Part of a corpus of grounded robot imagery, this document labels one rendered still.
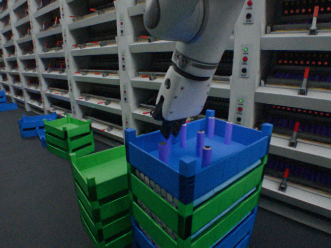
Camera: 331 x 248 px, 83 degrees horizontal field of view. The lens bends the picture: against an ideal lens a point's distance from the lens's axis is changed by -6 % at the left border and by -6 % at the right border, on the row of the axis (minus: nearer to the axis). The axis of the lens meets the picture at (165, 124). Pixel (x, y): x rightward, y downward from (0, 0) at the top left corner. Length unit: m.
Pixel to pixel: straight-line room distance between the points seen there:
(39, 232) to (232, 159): 0.80
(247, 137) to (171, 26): 0.40
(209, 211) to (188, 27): 0.33
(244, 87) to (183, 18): 0.60
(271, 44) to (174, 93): 0.53
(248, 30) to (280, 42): 0.12
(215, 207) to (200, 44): 0.30
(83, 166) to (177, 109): 0.50
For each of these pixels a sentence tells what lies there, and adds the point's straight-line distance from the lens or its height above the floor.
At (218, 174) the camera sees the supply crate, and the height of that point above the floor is 0.43.
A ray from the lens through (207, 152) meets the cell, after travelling 0.39.
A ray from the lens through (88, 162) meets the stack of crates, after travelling 0.80.
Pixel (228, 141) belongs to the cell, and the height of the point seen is 0.41.
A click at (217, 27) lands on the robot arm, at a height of 0.68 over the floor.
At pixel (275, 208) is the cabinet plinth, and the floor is 0.02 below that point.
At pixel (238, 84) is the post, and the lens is 0.84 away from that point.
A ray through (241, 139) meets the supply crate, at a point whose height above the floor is 0.42.
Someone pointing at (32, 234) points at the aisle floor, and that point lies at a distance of 0.99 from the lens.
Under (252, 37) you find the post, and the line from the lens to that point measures 0.83.
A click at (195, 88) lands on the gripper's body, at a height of 0.58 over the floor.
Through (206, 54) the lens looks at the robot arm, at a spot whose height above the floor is 0.64.
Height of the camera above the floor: 0.63
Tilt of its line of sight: 18 degrees down
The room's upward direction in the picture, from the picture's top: straight up
